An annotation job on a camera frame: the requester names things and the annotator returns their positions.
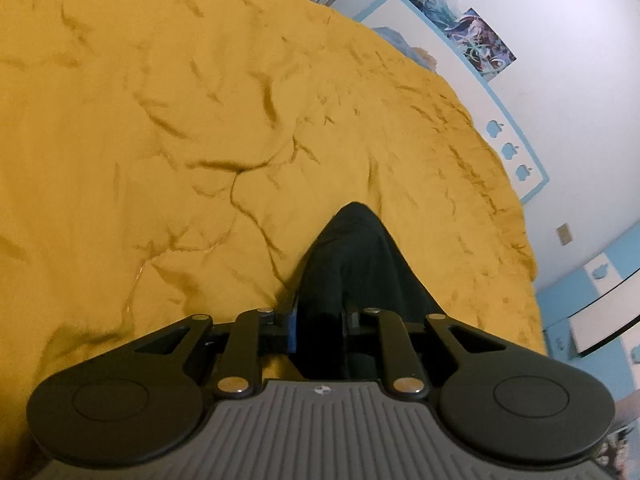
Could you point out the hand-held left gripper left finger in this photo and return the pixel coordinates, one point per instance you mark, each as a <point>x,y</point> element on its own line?
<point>293,332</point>

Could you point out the blue pillow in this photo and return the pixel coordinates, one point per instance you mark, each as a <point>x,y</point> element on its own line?
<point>405,42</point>

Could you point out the yellow bedspread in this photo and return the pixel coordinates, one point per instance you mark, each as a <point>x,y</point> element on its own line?
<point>150,135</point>

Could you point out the black pants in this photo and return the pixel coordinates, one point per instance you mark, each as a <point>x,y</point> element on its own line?
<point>360,270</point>

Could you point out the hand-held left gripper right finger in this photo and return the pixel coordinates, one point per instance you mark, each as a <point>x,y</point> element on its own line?
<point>395,350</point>

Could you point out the black framed mirror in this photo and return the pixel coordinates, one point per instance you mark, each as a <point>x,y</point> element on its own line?
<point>605,322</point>

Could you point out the white and blue headboard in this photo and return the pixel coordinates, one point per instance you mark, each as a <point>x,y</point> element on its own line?
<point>480,110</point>

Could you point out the wall poster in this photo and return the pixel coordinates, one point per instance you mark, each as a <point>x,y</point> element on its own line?
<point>450,20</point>

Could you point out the blue and white wardrobe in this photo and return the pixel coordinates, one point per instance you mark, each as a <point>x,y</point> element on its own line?
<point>590,285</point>

